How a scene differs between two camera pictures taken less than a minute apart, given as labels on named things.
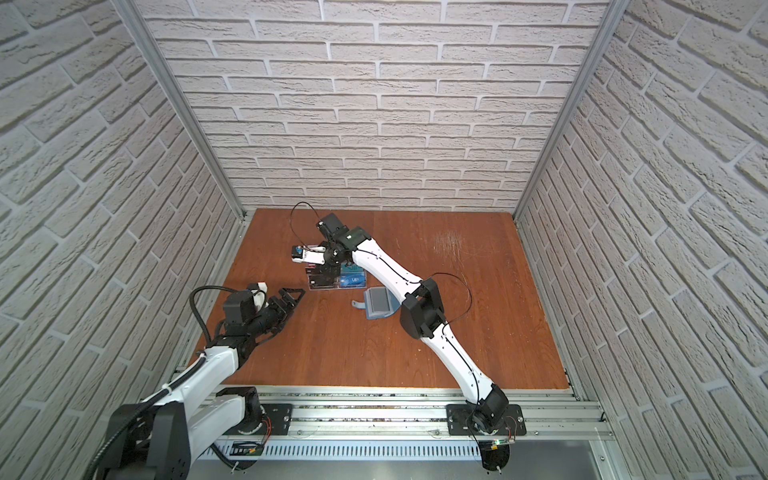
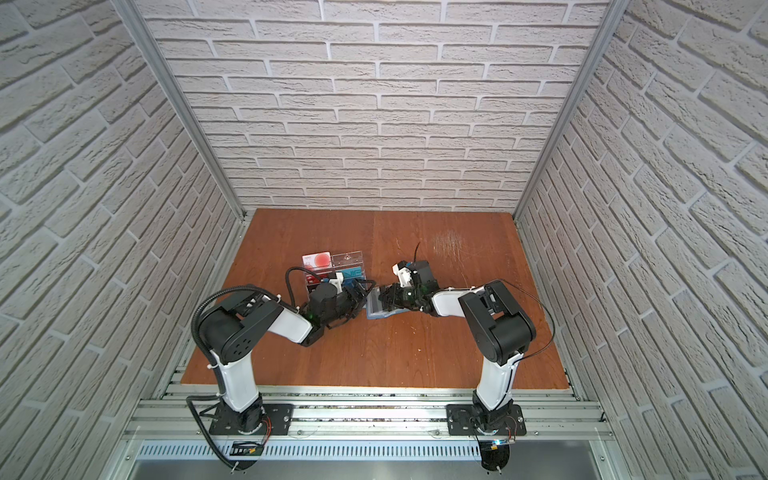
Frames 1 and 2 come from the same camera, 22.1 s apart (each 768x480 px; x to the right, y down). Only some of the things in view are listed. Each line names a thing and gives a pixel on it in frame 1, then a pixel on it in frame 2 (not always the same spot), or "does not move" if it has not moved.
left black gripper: x=281 y=307 -> x=358 y=301
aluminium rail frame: x=417 y=415 does not move
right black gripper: x=329 y=269 -> x=396 y=299
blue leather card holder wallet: x=378 y=302 does not move
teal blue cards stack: x=352 y=276 does not move
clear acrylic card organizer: x=351 y=276 does not move
